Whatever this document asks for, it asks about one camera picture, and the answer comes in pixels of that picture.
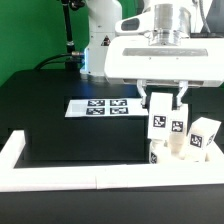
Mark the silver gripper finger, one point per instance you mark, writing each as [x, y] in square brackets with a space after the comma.
[182, 89]
[141, 87]

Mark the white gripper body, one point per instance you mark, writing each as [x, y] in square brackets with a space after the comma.
[199, 61]

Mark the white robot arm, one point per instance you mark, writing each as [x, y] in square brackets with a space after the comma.
[168, 44]

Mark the paper sheet with markers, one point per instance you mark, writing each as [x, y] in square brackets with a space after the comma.
[105, 108]

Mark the white U-shaped fence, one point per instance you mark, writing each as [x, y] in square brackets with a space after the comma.
[14, 179]

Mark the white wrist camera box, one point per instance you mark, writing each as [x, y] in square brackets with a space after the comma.
[136, 25]

